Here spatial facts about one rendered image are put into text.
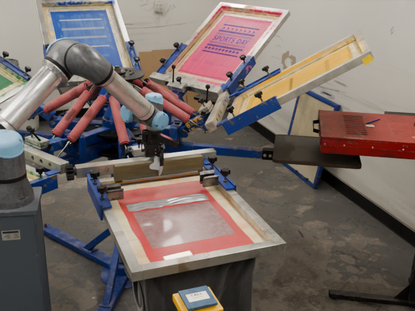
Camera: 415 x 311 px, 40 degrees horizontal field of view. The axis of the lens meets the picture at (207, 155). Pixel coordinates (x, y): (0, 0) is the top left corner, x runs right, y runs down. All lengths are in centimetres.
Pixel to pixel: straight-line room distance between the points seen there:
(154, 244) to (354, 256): 215
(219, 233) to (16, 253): 76
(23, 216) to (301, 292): 210
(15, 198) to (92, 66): 52
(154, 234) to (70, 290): 148
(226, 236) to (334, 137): 93
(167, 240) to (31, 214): 54
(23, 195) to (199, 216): 76
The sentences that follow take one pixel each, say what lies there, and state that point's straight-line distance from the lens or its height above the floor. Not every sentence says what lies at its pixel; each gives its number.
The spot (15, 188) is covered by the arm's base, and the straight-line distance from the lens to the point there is 196.
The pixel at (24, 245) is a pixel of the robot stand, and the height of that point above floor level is 106.
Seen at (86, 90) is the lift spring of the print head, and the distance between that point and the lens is 316.
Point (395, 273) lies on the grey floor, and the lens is 397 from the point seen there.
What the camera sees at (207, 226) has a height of 96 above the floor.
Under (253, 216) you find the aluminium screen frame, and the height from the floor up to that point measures 99.
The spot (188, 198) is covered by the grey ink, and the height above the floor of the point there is 96.
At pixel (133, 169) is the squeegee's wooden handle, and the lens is 249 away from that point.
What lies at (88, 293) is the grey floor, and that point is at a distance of 361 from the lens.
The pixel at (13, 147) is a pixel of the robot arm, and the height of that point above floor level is 140.
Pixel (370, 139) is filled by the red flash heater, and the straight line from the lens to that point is 293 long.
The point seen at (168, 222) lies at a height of 96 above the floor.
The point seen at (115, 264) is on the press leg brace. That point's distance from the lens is 345.
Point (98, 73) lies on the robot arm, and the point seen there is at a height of 159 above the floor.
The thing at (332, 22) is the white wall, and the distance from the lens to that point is 487.
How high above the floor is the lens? 207
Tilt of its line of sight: 22 degrees down
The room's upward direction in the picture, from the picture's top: 1 degrees clockwise
